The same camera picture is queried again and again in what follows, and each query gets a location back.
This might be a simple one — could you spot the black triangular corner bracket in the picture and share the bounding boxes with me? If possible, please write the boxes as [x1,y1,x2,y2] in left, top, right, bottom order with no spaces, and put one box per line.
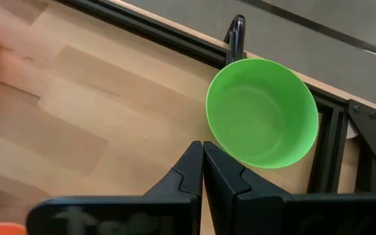
[347,99,376,166]

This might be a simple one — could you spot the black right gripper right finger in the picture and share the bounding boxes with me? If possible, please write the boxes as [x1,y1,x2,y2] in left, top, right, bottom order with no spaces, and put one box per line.
[202,140,376,235]

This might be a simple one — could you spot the black frame clamp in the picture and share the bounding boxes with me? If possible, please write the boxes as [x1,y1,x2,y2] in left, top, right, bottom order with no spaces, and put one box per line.
[223,14,247,65]

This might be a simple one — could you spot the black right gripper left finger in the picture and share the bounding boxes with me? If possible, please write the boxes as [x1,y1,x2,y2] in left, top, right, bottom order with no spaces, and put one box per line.
[26,140,204,235]

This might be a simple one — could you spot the black aluminium table frame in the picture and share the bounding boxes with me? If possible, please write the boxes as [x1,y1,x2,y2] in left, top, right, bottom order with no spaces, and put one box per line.
[52,0,376,194]

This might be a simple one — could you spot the green plastic mini bowl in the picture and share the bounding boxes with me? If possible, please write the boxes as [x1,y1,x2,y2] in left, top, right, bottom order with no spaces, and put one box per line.
[205,57,319,170]

